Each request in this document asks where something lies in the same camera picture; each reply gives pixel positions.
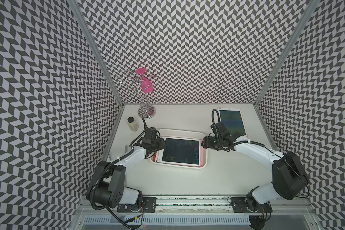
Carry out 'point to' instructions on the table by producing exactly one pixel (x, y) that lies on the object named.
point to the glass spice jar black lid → (132, 124)
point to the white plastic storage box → (182, 133)
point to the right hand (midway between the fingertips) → (206, 146)
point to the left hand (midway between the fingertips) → (162, 144)
